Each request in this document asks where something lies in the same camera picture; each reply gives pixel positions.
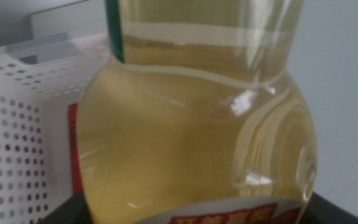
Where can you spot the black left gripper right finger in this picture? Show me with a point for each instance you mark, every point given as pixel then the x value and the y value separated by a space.
pixel 328 211

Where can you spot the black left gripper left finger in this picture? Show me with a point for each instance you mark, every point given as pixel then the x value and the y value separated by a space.
pixel 70 211

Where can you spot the yellow tea bottle red label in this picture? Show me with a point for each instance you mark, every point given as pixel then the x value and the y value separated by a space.
pixel 182 140

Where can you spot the white perforated plastic basket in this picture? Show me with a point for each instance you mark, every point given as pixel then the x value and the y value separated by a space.
pixel 14 140

